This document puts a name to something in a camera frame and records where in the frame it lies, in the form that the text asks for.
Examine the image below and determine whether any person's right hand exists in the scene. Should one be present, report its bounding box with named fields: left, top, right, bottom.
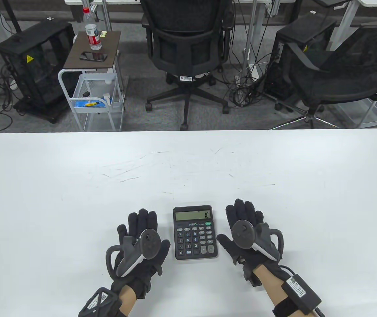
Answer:
left=217, top=199, right=286, bottom=287

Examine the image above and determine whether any person's left hand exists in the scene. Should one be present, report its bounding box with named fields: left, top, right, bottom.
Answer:
left=111, top=209, right=171, bottom=299

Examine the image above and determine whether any black desktop calculator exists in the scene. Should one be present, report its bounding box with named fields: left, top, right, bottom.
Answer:
left=173, top=205, right=219, bottom=261

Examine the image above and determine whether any person's left forearm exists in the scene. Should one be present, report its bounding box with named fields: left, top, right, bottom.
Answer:
left=120, top=285, right=138, bottom=317

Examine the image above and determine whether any person's right forearm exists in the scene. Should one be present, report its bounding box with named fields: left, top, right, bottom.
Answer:
left=253, top=264, right=296, bottom=309

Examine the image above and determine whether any grey and white hand controller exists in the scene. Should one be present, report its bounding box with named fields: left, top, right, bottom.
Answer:
left=105, top=229, right=161, bottom=279
left=231, top=220, right=285, bottom=261

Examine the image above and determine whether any black smartphone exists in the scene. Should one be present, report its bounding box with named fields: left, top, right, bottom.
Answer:
left=79, top=51, right=108, bottom=62

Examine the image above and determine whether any black mesh office chair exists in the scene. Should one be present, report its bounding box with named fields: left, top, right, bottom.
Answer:
left=269, top=25, right=377, bottom=130

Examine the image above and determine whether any white cart with brown top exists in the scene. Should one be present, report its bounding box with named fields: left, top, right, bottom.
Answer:
left=58, top=30, right=125, bottom=132

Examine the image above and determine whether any black computer case yellow sticker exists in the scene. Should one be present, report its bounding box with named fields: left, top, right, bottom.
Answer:
left=0, top=19, right=77, bottom=124

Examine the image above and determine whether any black swivel office chair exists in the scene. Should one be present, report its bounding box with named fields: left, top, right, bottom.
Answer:
left=141, top=0, right=233, bottom=131

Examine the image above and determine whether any clear red-capped water bottle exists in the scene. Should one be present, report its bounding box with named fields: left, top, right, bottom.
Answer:
left=83, top=7, right=102, bottom=51

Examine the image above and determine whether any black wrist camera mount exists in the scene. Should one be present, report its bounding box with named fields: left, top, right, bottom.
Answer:
left=78, top=287, right=123, bottom=317

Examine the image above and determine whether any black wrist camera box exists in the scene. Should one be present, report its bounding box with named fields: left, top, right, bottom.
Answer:
left=272, top=275, right=322, bottom=317

